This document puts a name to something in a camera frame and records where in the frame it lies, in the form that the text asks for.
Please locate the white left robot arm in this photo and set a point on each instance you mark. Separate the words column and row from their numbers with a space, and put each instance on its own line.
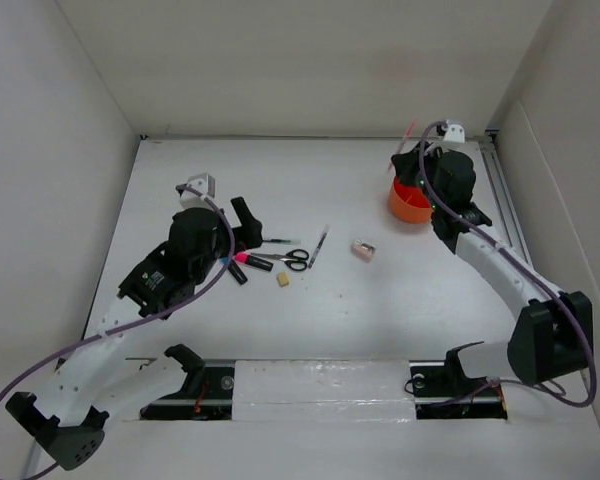
column 70, row 414

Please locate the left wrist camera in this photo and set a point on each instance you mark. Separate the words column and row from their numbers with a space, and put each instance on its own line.
column 196, row 190

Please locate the pink pencil sharpener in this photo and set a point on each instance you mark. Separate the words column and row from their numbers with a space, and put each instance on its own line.
column 363, row 250

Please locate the orange round compartment container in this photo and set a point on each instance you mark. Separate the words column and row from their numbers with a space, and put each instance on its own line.
column 408, row 204

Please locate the blue capped black highlighter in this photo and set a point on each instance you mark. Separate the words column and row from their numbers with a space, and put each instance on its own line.
column 235, row 271

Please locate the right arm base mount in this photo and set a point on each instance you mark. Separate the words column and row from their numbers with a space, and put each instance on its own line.
column 442, row 391

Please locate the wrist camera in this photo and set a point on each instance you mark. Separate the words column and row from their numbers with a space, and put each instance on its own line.
column 196, row 190
column 451, row 133

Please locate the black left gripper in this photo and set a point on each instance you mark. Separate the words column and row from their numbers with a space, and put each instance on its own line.
column 246, row 236

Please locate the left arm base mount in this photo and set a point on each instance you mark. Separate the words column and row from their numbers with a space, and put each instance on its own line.
column 206, row 393

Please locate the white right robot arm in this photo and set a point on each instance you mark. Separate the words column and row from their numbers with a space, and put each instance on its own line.
column 553, row 331

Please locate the black gel pen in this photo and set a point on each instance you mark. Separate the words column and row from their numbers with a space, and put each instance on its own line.
column 318, row 247

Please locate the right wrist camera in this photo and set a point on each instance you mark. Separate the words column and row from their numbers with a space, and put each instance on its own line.
column 451, row 133

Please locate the tan eraser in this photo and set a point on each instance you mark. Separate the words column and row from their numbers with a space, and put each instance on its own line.
column 282, row 279

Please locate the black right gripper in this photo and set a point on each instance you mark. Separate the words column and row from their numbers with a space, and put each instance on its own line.
column 405, row 164

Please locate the red translucent highlighter pen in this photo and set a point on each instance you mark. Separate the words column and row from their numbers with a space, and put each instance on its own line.
column 402, row 142

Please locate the pink capped black highlighter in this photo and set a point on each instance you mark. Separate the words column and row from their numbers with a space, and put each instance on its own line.
column 253, row 261

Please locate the aluminium rail right side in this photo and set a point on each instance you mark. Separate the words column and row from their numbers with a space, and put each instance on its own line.
column 511, row 228

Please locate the black handled scissors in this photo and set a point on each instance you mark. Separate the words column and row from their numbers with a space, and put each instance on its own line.
column 296, row 260

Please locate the front metal rail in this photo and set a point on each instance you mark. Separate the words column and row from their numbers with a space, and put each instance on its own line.
column 297, row 391

